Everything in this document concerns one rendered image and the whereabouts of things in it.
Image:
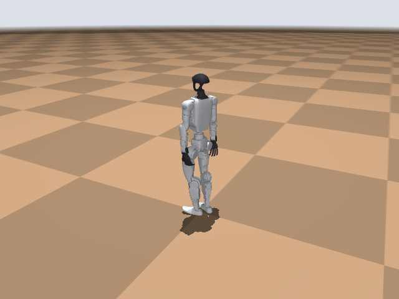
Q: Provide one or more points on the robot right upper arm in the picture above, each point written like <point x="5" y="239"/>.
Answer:
<point x="214" y="110"/>

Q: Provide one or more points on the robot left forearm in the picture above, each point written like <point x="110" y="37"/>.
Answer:
<point x="184" y="138"/>

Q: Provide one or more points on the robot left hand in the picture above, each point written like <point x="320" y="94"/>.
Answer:
<point x="186" y="158"/>

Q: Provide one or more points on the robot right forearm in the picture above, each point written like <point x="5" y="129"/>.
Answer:
<point x="213" y="130"/>

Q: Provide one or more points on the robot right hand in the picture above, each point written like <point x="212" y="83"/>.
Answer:
<point x="214" y="147"/>

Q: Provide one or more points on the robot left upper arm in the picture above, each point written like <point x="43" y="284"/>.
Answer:
<point x="187" y="107"/>

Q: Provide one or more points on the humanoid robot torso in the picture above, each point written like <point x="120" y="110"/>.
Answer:
<point x="200" y="119"/>

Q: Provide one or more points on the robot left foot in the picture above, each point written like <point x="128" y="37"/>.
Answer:
<point x="190" y="210"/>

